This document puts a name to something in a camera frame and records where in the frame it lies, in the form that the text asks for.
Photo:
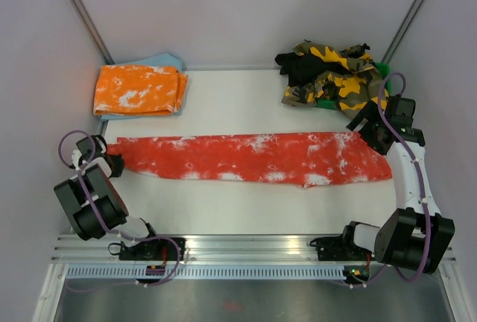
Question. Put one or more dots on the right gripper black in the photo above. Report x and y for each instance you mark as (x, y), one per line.
(368, 112)

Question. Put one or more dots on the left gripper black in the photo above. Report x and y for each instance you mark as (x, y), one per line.
(118, 165)

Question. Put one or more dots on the camouflage yellow green trousers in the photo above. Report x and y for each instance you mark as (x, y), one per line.
(353, 82)

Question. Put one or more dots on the red white tie-dye trousers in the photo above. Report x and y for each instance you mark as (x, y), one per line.
(303, 159)

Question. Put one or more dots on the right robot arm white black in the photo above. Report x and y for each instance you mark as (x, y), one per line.
(416, 236)

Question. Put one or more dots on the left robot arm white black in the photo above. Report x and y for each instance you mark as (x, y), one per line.
(89, 200)

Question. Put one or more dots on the folded orange tie-dye trousers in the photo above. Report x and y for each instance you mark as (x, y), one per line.
(138, 89)

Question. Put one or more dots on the black trousers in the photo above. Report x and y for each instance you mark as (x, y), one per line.
(301, 70)

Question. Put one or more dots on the folded light blue trousers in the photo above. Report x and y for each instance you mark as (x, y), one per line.
(164, 60)

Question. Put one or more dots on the green plastic bin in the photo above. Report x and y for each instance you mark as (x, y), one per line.
(384, 71)

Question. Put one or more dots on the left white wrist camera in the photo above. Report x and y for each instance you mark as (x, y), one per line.
(76, 158)

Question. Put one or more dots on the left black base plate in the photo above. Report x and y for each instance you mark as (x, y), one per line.
(156, 250)

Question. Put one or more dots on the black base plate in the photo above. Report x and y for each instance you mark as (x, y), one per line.
(156, 250)
(336, 249)

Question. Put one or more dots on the white slotted cable duct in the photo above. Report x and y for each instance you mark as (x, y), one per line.
(217, 272)

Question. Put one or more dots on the right corner aluminium post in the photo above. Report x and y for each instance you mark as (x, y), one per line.
(402, 30)

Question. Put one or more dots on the corner aluminium post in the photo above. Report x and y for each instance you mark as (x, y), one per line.
(402, 30)
(91, 29)

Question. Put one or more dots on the left corner aluminium post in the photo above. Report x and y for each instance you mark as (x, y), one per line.
(91, 29)

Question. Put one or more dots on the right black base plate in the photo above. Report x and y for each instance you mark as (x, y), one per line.
(336, 249)

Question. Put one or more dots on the aluminium front rail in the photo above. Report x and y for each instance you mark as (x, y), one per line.
(201, 250)

